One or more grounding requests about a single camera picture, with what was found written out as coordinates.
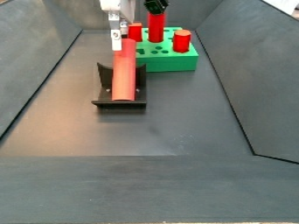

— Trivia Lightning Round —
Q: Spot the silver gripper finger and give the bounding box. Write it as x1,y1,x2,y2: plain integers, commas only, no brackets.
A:
118,19,127,36
107,11,121,51

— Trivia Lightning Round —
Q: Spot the red rectangular arch block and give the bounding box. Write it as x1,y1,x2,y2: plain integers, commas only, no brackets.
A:
126,23,142,42

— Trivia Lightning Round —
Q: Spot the red hexagonal peg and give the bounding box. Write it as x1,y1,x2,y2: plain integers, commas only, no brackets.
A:
172,30,192,53

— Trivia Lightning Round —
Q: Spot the long pale red oval rod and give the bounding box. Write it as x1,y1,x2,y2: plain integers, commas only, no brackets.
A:
111,38,135,101

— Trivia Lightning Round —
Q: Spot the black cradle fixture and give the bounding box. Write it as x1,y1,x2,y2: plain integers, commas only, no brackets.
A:
90,64,146,109

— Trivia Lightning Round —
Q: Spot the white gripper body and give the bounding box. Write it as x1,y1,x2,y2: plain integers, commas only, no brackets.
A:
98,0,135,23

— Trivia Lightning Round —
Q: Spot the tall red cylinder peg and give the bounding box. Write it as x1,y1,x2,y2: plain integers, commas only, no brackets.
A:
146,14,164,43

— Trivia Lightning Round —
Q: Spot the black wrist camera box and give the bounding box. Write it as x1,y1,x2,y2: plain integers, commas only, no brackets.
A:
144,0,169,15

